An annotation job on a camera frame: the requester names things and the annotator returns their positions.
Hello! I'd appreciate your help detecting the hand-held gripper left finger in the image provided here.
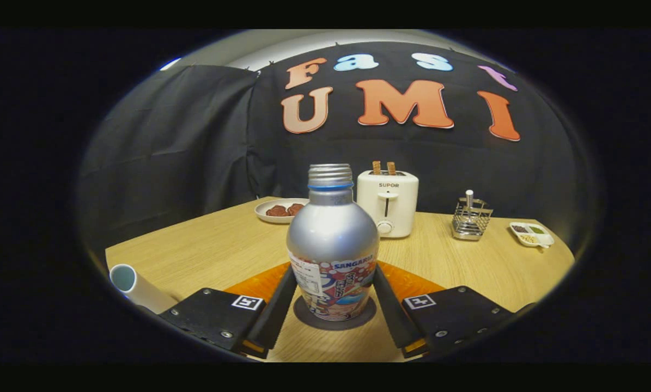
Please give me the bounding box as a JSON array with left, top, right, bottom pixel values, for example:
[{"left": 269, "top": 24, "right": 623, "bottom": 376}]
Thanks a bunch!
[{"left": 159, "top": 264, "right": 299, "bottom": 360}]

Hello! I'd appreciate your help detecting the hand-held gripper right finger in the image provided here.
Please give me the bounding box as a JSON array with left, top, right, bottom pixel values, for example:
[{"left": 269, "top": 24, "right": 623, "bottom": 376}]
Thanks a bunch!
[{"left": 373, "top": 263, "right": 537, "bottom": 358}]

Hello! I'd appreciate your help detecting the dark round coaster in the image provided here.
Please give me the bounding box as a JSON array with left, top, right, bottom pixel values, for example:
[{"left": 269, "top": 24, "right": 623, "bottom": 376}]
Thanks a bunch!
[{"left": 294, "top": 296, "right": 376, "bottom": 330}]

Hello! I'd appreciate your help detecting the silver juice bottle printed label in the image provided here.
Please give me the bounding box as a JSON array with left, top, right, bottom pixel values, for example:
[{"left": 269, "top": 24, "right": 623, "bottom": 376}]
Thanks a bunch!
[{"left": 286, "top": 163, "right": 380, "bottom": 322}]

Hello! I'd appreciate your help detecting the white cup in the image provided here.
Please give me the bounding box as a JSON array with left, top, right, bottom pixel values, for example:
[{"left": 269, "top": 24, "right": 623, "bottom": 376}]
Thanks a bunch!
[{"left": 109, "top": 264, "right": 179, "bottom": 315}]

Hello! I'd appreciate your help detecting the wooden table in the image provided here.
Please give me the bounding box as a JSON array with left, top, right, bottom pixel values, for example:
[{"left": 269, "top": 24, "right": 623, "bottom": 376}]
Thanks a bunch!
[{"left": 105, "top": 196, "right": 575, "bottom": 363}]

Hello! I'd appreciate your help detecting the white round plate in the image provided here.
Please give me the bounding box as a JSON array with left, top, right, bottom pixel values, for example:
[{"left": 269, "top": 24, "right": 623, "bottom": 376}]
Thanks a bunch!
[{"left": 254, "top": 198, "right": 309, "bottom": 224}]

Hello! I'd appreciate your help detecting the white toaster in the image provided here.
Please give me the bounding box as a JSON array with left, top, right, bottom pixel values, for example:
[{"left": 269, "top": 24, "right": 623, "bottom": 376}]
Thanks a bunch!
[{"left": 356, "top": 170, "right": 419, "bottom": 238}]

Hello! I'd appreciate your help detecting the white divided condiment dish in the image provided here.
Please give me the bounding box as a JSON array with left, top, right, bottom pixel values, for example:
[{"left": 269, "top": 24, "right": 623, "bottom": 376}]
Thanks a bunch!
[{"left": 509, "top": 222, "right": 555, "bottom": 249}]

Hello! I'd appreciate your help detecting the black backdrop cloth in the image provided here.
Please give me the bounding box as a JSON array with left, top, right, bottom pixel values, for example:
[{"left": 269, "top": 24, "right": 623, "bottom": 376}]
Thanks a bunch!
[{"left": 77, "top": 41, "right": 598, "bottom": 256}]

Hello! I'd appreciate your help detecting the metal wire holder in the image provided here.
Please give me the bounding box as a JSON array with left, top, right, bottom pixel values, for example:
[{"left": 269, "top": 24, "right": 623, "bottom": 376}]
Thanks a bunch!
[{"left": 451, "top": 196, "right": 494, "bottom": 241}]

